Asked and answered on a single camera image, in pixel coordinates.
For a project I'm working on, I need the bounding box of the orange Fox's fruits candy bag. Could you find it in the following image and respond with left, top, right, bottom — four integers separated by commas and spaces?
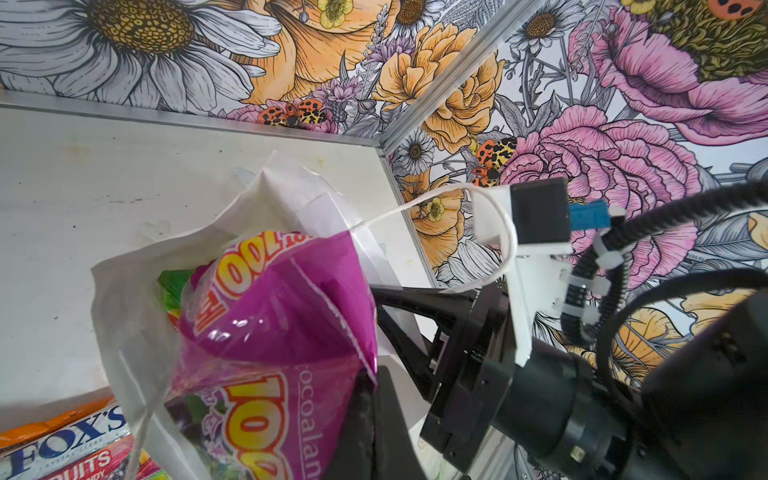
1, 399, 134, 480

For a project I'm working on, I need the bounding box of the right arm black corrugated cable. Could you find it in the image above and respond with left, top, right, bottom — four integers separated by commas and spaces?
560, 179, 768, 397

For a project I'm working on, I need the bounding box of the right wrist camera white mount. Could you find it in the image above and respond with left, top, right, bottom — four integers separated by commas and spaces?
470, 178, 573, 367

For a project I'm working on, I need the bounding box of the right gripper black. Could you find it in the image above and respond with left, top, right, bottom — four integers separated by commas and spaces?
371, 285, 600, 474

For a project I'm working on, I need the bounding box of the magenta chocolate snack bag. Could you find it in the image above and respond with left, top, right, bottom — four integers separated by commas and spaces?
165, 231, 377, 479

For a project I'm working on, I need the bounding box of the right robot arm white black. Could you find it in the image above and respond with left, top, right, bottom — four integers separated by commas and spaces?
372, 270, 767, 479

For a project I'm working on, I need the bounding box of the white paper gift bag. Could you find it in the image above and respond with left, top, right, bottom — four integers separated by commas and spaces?
89, 151, 520, 480

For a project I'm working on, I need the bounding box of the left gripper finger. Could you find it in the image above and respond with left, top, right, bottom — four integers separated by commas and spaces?
338, 367, 426, 480

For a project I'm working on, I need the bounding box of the green Lay's chips bag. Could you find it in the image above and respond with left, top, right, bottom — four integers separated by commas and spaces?
157, 269, 195, 318

